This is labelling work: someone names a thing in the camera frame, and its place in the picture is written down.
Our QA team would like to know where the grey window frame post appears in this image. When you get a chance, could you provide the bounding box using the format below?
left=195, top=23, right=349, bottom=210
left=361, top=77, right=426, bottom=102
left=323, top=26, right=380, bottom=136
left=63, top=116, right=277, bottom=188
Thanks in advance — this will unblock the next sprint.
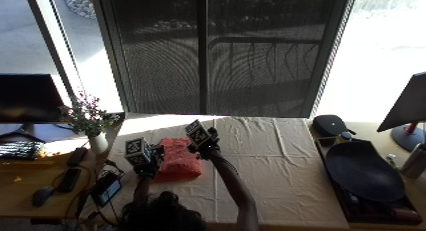
left=23, top=0, right=87, bottom=103

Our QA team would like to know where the black flat phone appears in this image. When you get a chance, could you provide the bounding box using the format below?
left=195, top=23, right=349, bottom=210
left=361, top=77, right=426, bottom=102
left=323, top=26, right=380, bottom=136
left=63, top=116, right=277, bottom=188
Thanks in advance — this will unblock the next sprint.
left=57, top=167, right=83, bottom=194

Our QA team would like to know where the white marker cube left glove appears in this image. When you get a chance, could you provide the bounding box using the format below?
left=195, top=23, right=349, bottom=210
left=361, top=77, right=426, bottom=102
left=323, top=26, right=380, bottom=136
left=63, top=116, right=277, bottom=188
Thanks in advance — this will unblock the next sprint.
left=123, top=137, right=154, bottom=167

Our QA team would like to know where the tilted dark monitor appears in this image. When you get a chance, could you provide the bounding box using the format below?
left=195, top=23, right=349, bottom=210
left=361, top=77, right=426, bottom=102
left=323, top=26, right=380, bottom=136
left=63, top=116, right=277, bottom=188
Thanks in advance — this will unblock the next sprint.
left=376, top=71, right=426, bottom=133

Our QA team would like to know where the cream tablecloth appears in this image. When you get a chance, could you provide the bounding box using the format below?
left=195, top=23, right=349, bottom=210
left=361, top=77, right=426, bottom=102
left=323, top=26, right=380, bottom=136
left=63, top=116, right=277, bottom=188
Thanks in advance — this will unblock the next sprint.
left=80, top=114, right=353, bottom=231

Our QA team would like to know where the black zip pouch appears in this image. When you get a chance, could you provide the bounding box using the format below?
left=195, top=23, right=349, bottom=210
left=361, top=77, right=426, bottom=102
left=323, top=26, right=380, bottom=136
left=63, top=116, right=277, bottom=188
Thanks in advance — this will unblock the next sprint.
left=311, top=114, right=357, bottom=138

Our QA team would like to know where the silver metal bottle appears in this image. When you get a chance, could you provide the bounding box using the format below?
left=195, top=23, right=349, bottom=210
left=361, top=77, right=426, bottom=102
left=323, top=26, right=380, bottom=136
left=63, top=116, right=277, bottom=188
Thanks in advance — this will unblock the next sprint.
left=400, top=142, right=426, bottom=180

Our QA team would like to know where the small clear bottle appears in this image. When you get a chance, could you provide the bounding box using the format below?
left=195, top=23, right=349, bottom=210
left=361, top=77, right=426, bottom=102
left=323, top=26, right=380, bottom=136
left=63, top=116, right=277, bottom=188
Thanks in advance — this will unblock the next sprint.
left=384, top=153, right=400, bottom=169

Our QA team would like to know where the wooden side desk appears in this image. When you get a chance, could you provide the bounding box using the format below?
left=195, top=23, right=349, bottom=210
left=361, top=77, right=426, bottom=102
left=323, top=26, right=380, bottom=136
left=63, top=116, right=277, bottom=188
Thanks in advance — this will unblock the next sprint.
left=0, top=122, right=127, bottom=221

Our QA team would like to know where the person's right hand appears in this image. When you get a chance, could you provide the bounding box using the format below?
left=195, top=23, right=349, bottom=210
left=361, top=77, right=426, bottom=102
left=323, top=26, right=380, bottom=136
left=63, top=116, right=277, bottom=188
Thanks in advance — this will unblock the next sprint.
left=188, top=126, right=223, bottom=161

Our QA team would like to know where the red cloth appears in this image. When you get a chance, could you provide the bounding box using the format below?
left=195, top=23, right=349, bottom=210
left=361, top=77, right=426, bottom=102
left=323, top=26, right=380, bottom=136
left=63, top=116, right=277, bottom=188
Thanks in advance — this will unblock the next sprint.
left=152, top=136, right=204, bottom=184

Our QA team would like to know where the black computer monitor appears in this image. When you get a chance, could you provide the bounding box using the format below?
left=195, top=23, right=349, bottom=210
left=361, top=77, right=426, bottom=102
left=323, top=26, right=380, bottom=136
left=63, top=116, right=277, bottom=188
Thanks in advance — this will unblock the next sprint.
left=0, top=73, right=70, bottom=142

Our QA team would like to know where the white marker cube glove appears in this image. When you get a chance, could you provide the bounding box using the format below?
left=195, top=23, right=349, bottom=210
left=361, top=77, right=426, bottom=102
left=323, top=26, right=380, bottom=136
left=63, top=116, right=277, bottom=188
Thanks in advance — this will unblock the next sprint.
left=184, top=119, right=214, bottom=146
left=123, top=137, right=154, bottom=167

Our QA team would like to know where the dark mesh window screen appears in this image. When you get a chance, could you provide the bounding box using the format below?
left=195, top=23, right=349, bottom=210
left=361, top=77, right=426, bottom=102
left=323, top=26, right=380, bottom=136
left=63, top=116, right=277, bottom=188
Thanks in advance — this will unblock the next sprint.
left=92, top=0, right=360, bottom=119

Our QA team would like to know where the white vase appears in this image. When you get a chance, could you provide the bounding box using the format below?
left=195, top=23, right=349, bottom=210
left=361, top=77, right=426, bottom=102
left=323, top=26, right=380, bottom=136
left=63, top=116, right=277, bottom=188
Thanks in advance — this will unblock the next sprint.
left=87, top=132, right=111, bottom=156

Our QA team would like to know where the black keyboard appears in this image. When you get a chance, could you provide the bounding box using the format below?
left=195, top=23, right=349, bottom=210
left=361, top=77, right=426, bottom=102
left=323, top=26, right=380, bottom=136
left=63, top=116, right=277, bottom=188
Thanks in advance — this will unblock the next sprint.
left=0, top=140, right=47, bottom=161

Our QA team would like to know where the round grey monitor base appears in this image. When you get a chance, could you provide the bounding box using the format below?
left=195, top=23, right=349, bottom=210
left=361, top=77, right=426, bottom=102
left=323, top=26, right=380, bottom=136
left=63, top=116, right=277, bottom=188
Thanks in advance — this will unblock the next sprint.
left=391, top=121, right=426, bottom=153

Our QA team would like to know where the person's left hand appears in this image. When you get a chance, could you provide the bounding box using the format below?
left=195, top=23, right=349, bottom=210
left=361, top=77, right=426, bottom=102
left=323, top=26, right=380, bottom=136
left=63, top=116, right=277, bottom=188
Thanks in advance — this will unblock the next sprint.
left=132, top=144, right=167, bottom=179

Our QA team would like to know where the pink flower bunch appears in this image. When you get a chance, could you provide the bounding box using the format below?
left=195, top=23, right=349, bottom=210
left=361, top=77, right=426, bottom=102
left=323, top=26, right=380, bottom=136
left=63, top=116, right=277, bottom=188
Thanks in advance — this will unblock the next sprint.
left=59, top=92, right=123, bottom=138

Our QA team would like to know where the dark wooden tray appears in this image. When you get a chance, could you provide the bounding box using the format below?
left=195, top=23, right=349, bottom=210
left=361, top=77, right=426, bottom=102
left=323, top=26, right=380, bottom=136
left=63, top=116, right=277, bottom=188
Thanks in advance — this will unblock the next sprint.
left=315, top=135, right=424, bottom=226

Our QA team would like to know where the black small device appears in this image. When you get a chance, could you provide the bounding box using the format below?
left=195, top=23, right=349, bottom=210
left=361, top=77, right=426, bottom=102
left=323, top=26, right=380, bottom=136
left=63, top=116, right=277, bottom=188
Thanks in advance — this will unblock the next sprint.
left=66, top=146, right=90, bottom=168

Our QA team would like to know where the black oval plate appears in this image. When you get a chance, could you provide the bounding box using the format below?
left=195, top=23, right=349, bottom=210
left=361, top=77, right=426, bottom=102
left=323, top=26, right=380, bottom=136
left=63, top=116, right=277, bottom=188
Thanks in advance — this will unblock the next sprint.
left=325, top=139, right=407, bottom=203

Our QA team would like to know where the smartphone with lit screen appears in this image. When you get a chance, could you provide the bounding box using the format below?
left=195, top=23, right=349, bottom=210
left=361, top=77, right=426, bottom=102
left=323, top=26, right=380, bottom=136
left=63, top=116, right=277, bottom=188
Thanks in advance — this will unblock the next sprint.
left=90, top=170, right=124, bottom=208

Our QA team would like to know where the black cable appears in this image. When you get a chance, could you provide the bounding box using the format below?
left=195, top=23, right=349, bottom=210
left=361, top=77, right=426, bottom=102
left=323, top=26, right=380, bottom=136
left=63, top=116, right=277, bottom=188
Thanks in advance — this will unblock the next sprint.
left=50, top=159, right=127, bottom=225

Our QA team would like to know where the white marker cube right glove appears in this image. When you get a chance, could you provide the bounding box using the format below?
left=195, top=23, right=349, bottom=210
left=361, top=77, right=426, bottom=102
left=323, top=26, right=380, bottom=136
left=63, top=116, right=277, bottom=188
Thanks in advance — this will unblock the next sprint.
left=184, top=119, right=214, bottom=146

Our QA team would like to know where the black computer mouse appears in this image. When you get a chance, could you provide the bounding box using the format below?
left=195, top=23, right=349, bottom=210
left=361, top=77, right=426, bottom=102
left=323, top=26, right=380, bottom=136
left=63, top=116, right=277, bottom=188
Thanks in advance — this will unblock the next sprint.
left=31, top=185, right=58, bottom=208

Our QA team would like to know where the light wooden desk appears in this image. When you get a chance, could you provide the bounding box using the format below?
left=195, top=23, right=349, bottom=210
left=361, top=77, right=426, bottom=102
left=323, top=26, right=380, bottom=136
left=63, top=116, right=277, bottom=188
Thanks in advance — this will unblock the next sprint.
left=308, top=120, right=426, bottom=231

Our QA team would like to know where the dark red container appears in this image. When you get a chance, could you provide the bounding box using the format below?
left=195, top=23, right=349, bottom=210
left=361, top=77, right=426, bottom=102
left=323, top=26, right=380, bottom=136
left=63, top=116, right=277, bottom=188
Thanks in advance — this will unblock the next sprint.
left=389, top=206, right=423, bottom=223

